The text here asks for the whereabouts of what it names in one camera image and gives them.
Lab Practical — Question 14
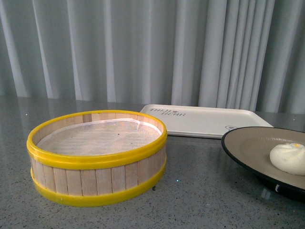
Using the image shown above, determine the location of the tan plate with black rim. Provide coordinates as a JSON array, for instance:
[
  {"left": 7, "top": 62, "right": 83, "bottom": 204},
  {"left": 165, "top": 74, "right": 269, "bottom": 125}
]
[{"left": 221, "top": 126, "right": 305, "bottom": 203}]

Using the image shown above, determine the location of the white steamed bun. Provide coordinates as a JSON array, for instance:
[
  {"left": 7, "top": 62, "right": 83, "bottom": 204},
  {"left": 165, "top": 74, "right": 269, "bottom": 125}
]
[{"left": 269, "top": 143, "right": 305, "bottom": 176}]

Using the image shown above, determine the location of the cream bear-print tray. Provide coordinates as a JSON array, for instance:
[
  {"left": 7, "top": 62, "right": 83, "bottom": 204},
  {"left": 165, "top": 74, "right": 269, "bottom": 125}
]
[{"left": 141, "top": 104, "right": 272, "bottom": 139}]

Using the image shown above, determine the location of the yellow-rimmed bamboo steamer basket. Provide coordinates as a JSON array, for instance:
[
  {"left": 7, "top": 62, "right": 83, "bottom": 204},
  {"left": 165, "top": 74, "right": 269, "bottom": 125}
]
[{"left": 27, "top": 110, "right": 167, "bottom": 207}]

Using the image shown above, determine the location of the grey pleated curtain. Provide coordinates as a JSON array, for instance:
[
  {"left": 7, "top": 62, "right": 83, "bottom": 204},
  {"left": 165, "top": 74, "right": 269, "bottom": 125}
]
[{"left": 0, "top": 0, "right": 305, "bottom": 114}]

